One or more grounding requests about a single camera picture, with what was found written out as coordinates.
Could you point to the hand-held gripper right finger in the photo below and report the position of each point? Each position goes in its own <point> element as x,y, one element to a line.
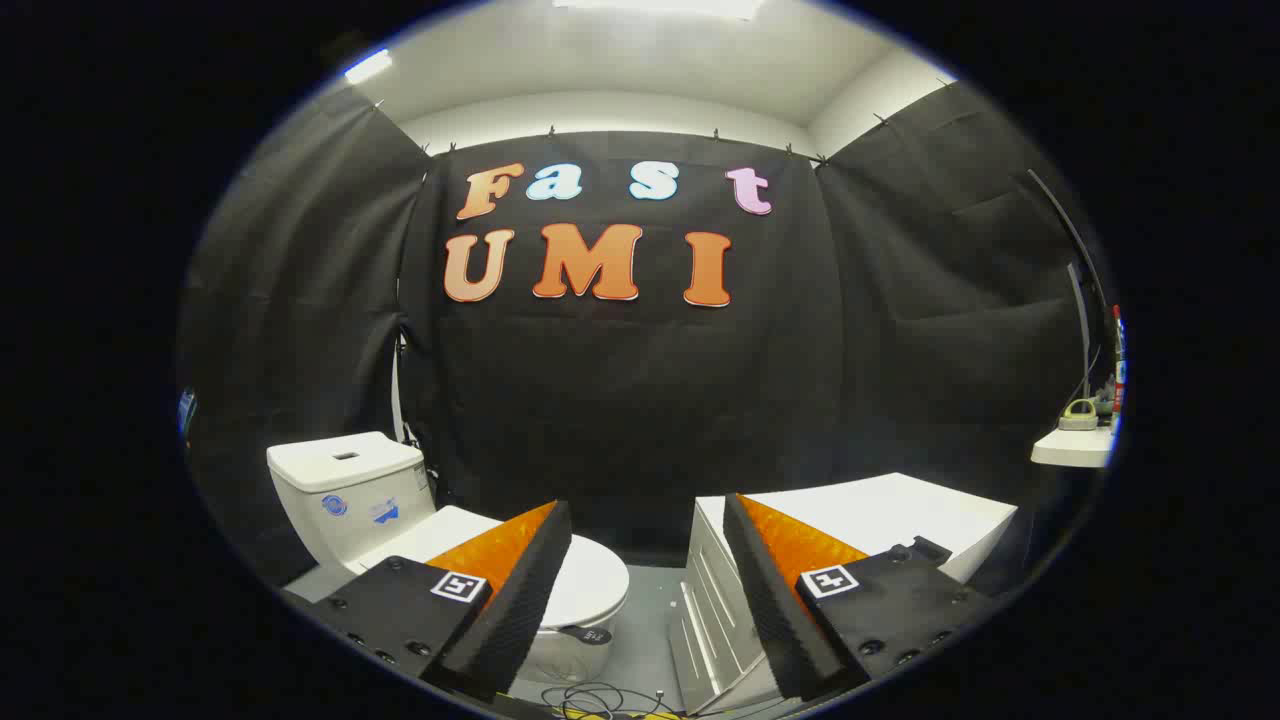
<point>775,600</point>

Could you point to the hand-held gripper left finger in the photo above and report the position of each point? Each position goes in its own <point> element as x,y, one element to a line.
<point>515,610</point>

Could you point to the black lid pull tab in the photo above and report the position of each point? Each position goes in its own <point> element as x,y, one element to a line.
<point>588,634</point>

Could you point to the white toilet lid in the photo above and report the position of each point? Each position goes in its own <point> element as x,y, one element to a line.
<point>592,585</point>

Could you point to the white toilet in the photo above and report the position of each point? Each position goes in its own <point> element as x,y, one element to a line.
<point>340,500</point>

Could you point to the white drawer cabinet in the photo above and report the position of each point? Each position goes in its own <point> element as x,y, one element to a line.
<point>880,510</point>

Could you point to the black backdrop cloth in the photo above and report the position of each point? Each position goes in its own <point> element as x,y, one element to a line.
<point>620,400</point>

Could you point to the red white can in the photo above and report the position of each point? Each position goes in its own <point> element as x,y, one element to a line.
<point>1118,370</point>

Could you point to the black curved rod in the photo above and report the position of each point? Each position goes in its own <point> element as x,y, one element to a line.
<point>1075,235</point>

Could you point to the ceiling light panel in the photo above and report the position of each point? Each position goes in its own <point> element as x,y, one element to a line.
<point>660,6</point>
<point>368,66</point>

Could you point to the white wall shelf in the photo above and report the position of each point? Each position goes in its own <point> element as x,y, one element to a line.
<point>1075,447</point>

